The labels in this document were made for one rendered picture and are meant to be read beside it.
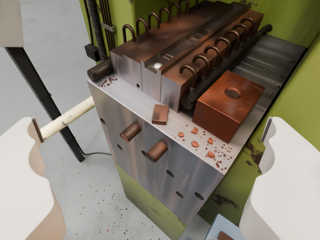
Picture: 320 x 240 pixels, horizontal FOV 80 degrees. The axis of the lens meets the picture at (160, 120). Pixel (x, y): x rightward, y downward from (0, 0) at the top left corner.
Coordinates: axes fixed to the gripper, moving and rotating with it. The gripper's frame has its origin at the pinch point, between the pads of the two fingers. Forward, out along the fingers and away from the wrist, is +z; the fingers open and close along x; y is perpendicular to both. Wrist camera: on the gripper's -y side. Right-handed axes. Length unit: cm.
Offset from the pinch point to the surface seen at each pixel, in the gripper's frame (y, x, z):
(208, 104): 10.1, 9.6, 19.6
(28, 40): 40, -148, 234
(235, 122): 11.6, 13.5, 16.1
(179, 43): 3.2, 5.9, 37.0
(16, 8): -3, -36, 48
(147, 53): 4.6, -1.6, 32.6
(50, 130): 36, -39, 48
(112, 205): 100, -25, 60
